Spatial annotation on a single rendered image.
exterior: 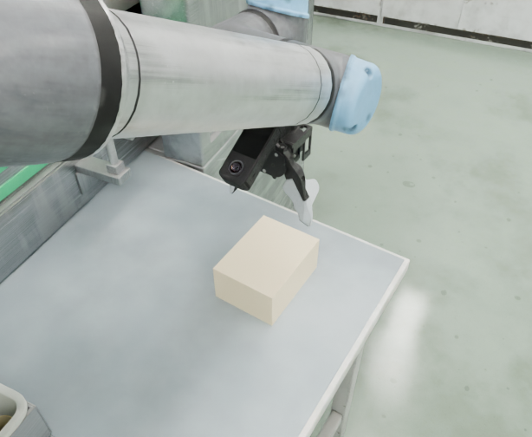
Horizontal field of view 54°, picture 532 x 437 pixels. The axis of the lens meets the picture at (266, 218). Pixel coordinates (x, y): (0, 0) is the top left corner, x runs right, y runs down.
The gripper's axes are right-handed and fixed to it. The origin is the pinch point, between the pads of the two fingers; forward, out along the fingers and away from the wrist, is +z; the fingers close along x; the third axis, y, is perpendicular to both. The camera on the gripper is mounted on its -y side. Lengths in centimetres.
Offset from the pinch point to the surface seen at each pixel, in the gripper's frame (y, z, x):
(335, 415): 11, 72, -15
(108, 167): -1.2, 4.9, 35.8
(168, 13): 20.2, -18.4, 35.3
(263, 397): -19.7, 17.4, -12.1
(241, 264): -4.5, 9.7, 2.3
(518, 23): 303, 72, 6
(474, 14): 299, 71, 33
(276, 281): -4.5, 9.7, -4.9
